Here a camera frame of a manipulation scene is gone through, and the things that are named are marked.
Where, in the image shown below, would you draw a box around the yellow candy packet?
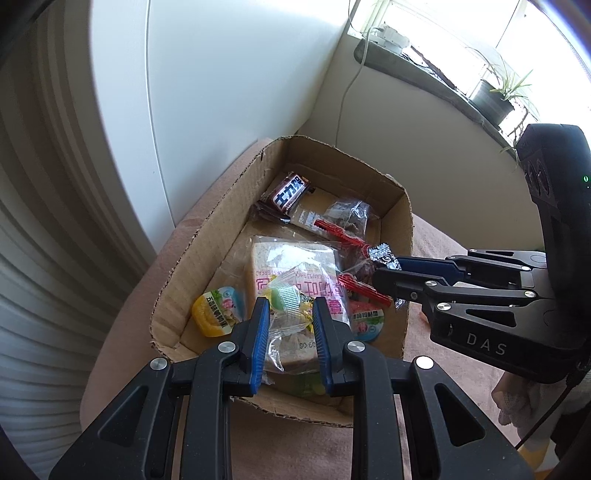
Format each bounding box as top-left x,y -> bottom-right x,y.
294,305 -> 317,331

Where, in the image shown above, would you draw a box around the white cable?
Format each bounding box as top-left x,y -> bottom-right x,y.
335,28 -> 376,148

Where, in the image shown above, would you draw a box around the potted spider plant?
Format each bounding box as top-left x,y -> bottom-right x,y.
465,46 -> 542,163

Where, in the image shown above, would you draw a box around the yellow jelly cup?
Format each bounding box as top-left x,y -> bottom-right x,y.
191,285 -> 246,339

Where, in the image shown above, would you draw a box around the black cables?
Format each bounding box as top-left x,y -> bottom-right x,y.
401,45 -> 468,94

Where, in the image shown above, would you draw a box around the red jelly cup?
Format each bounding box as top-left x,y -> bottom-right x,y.
348,300 -> 392,343

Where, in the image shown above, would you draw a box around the clear red-edged snack packet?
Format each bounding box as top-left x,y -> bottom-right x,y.
292,198 -> 373,252
336,244 -> 402,306

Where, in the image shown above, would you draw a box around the grey window sill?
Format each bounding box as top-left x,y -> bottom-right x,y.
353,36 -> 532,158

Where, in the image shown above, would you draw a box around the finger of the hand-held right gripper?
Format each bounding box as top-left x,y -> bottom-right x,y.
372,268 -> 580,384
397,249 -> 549,296

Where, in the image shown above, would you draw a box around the bread slice packet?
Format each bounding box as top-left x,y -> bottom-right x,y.
245,234 -> 352,376

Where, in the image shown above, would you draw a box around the cardboard box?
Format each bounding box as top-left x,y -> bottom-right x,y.
148,135 -> 413,428

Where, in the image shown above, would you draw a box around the white ribbed panel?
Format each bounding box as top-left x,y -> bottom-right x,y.
0,0 -> 155,467

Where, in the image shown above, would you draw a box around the person's right hand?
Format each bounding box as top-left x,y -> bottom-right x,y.
492,373 -> 573,438

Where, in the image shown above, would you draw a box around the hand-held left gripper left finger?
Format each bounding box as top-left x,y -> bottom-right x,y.
48,298 -> 270,480

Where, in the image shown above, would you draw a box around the white power adapter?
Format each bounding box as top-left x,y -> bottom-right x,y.
368,25 -> 411,48

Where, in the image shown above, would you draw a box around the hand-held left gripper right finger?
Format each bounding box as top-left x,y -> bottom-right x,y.
313,298 -> 534,480

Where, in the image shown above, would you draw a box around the green jelly cup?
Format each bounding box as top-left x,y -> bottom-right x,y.
269,285 -> 301,315

